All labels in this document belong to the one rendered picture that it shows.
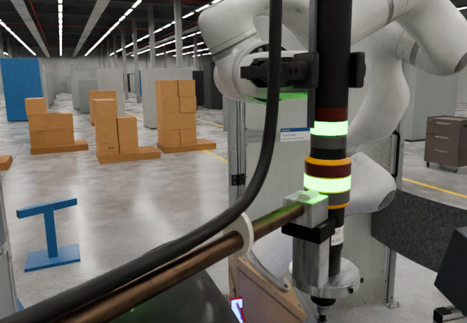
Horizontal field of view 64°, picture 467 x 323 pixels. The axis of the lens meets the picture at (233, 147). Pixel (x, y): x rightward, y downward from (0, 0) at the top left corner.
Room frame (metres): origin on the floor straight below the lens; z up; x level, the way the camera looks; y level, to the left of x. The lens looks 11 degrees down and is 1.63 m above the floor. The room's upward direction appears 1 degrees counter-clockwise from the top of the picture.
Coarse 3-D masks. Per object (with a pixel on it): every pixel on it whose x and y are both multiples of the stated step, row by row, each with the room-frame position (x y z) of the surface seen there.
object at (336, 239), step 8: (344, 208) 0.34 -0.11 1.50; (328, 216) 0.33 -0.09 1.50; (336, 216) 0.33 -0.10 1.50; (344, 216) 0.35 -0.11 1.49; (336, 224) 0.33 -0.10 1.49; (344, 224) 0.35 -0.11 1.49; (336, 232) 0.33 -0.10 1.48; (336, 240) 0.33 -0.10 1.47; (336, 248) 0.34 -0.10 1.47; (336, 256) 0.34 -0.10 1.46; (336, 264) 0.34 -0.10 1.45; (336, 272) 0.34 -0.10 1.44; (312, 296) 0.35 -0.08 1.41; (320, 304) 0.34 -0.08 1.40; (328, 304) 0.34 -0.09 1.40
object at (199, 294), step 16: (176, 288) 0.35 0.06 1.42; (192, 288) 0.37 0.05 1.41; (208, 288) 0.38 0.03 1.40; (144, 304) 0.32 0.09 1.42; (160, 304) 0.33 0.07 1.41; (176, 304) 0.34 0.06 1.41; (192, 304) 0.35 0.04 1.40; (208, 304) 0.36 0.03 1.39; (224, 304) 0.37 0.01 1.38; (112, 320) 0.29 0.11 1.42; (128, 320) 0.30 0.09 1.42; (144, 320) 0.31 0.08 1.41; (160, 320) 0.31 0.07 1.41; (176, 320) 0.32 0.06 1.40; (192, 320) 0.33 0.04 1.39; (208, 320) 0.34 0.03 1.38; (224, 320) 0.36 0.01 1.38
